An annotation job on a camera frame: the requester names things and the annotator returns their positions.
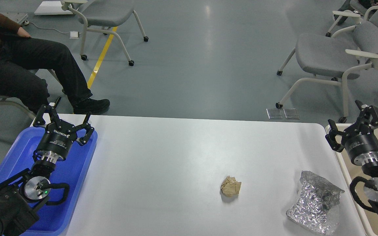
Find silver foil bag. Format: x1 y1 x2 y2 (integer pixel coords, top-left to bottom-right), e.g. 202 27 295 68
285 170 345 236

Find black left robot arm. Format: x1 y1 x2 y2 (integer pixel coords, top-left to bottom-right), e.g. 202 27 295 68
0 97 94 236

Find blue plastic tray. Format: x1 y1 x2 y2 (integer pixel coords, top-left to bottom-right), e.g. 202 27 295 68
0 127 97 236

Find crumpled brown paper ball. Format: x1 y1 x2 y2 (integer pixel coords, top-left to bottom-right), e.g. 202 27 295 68
220 176 242 197

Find beige plastic bin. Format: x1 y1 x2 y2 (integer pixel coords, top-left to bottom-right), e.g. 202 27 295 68
335 129 378 236

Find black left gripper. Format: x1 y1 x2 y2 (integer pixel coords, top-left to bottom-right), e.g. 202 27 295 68
33 97 95 162

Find grey chair top left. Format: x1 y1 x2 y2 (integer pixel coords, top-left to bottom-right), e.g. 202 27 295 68
61 0 149 66

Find white flat board on floor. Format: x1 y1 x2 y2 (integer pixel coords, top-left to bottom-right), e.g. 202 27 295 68
34 1 73 15

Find white floor socket box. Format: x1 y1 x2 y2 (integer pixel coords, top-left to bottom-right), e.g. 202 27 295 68
69 31 79 39

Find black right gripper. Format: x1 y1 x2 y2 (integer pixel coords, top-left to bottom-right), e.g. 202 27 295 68
325 100 378 165

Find left metal floor plate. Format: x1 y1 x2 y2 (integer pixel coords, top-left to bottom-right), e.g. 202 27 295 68
266 108 283 120

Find grey chair top right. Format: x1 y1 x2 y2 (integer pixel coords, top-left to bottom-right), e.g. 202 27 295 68
325 0 378 37

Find metal floor plate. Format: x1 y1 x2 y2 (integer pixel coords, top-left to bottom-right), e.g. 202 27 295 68
266 108 283 120
283 108 300 120

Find seated person in black trousers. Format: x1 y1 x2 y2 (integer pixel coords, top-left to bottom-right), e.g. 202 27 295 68
0 13 110 115

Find grey chair with white armrests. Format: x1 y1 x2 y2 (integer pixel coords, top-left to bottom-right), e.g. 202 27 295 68
276 6 378 123

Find right metal floor plate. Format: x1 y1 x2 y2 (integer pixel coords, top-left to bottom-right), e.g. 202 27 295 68
283 108 300 120

